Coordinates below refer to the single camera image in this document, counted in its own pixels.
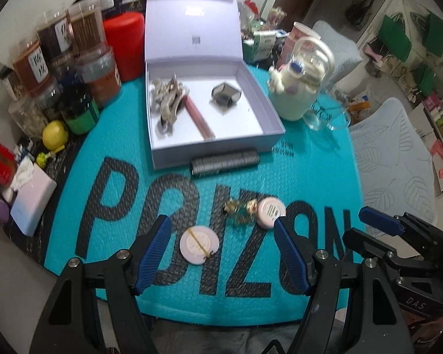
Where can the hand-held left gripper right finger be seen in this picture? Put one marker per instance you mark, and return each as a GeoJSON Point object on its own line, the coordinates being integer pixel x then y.
{"type": "Point", "coordinates": [291, 254]}

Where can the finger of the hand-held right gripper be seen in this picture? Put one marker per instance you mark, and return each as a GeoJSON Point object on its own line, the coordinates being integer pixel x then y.
{"type": "Point", "coordinates": [380, 219]}
{"type": "Point", "coordinates": [361, 243]}

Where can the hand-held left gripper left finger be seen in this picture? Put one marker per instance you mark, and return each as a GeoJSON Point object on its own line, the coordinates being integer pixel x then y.
{"type": "Point", "coordinates": [155, 250]}

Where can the pink compact with label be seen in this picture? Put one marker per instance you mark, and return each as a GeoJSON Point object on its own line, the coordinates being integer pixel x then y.
{"type": "Point", "coordinates": [269, 212]}

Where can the gold hair accessory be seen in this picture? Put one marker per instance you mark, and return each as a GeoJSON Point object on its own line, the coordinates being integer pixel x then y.
{"type": "Point", "coordinates": [240, 210]}

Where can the black ribbed cylinder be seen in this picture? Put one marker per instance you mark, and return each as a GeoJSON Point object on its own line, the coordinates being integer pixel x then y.
{"type": "Point", "coordinates": [225, 161]}

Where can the pink rectangular stick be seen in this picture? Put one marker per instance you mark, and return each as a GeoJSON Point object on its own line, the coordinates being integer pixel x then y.
{"type": "Point", "coordinates": [197, 116]}

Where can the beige marbled hair claw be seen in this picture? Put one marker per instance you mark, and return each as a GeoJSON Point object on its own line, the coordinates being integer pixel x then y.
{"type": "Point", "coordinates": [166, 94]}

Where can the dark grey square block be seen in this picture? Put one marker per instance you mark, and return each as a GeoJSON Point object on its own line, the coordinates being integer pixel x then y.
{"type": "Point", "coordinates": [225, 96]}

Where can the lilac gift box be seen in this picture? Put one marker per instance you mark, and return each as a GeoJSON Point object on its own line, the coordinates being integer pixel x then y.
{"type": "Point", "coordinates": [192, 18]}

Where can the person's right hand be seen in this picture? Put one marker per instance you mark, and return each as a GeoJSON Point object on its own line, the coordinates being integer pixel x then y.
{"type": "Point", "coordinates": [432, 326]}

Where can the chair with grey quilted cover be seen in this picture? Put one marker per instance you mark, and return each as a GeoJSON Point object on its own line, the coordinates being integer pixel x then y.
{"type": "Point", "coordinates": [391, 155]}
{"type": "Point", "coordinates": [339, 51]}

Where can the teal bubble mailer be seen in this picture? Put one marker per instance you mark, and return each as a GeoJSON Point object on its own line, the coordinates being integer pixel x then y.
{"type": "Point", "coordinates": [317, 177]}

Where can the glass mug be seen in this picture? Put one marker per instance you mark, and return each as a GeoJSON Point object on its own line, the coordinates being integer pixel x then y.
{"type": "Point", "coordinates": [325, 118]}

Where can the white power bank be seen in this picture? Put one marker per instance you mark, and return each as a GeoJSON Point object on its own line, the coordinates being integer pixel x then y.
{"type": "Point", "coordinates": [31, 199]}

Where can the cream water bottle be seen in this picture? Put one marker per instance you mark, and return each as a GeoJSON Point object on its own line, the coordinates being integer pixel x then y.
{"type": "Point", "coordinates": [291, 105]}

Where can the small green toy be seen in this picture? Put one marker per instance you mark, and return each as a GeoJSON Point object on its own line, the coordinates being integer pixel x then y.
{"type": "Point", "coordinates": [41, 159]}

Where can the green banded jar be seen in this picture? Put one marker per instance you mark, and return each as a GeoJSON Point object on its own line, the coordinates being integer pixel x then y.
{"type": "Point", "coordinates": [81, 118]}

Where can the lemon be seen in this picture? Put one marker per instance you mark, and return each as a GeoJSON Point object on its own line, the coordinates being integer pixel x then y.
{"type": "Point", "coordinates": [55, 134]}

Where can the white tissue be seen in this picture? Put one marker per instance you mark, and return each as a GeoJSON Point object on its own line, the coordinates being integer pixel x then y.
{"type": "Point", "coordinates": [22, 171]}

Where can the red label jar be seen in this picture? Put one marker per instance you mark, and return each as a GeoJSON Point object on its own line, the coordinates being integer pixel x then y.
{"type": "Point", "coordinates": [0, 167]}

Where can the jar of red-orange powder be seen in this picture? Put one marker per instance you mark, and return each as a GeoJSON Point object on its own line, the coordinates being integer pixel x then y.
{"type": "Point", "coordinates": [99, 81]}

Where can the green bag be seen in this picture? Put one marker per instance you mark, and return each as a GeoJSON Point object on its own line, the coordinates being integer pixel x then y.
{"type": "Point", "coordinates": [397, 38]}

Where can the jar of pale contents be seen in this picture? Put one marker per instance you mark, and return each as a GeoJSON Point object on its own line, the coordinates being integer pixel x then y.
{"type": "Point", "coordinates": [29, 118]}

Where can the small jar of dark contents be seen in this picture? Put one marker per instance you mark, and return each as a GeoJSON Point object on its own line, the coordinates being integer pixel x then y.
{"type": "Point", "coordinates": [66, 72]}

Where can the pink paper cup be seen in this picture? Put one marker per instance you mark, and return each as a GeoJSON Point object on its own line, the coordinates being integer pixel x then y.
{"type": "Point", "coordinates": [293, 37]}

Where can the red canister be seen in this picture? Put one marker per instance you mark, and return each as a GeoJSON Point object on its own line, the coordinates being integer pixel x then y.
{"type": "Point", "coordinates": [125, 48]}

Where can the dark hanging handbag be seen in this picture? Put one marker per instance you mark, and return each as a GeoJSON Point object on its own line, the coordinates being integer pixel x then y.
{"type": "Point", "coordinates": [360, 11]}

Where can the green white medicine box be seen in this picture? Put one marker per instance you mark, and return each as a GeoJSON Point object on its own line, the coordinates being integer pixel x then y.
{"type": "Point", "coordinates": [260, 46]}

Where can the jar of orange-brown peel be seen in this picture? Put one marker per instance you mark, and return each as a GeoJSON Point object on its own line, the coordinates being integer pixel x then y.
{"type": "Point", "coordinates": [31, 68]}

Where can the jar with black lid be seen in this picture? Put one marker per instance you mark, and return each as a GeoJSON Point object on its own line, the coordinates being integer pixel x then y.
{"type": "Point", "coordinates": [11, 83]}

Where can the clear cup with pink print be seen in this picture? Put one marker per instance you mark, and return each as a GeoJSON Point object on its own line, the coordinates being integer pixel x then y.
{"type": "Point", "coordinates": [277, 16]}

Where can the jar of dark contents with label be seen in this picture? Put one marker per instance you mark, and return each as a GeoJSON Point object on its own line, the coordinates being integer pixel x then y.
{"type": "Point", "coordinates": [55, 38]}

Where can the jar of brown contents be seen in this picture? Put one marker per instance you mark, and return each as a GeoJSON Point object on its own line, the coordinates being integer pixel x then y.
{"type": "Point", "coordinates": [86, 25]}

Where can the clear plastic bag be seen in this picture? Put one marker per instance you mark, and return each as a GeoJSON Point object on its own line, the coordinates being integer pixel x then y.
{"type": "Point", "coordinates": [248, 22]}

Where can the red plastic wrapper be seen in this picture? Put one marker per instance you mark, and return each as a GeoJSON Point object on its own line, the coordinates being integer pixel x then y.
{"type": "Point", "coordinates": [251, 6]}

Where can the black printed package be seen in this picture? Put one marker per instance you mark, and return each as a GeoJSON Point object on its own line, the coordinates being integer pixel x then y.
{"type": "Point", "coordinates": [133, 3]}

